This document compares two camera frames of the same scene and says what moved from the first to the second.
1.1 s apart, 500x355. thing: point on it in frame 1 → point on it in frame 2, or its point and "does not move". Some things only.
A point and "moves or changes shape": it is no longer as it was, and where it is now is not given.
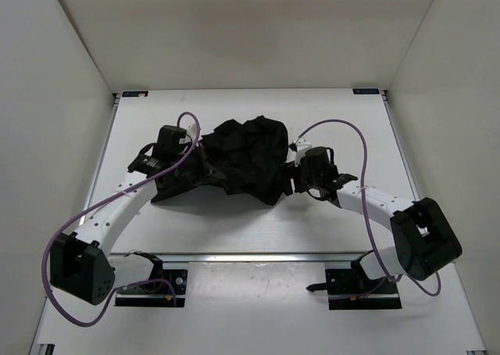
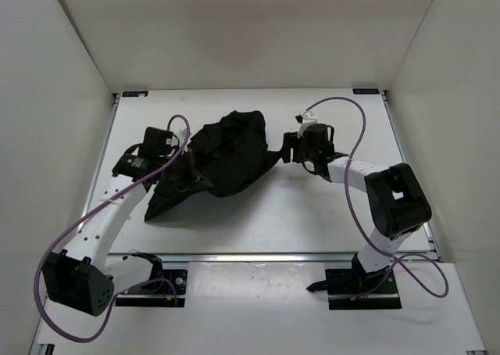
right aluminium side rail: x=400 y=145 does not move
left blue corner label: x=136 y=94 does not move
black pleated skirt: x=243 y=158 moves or changes shape
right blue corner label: x=366 y=91 does not move
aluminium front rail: x=256 y=256 does not move
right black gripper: x=290 y=173 → x=291 y=141
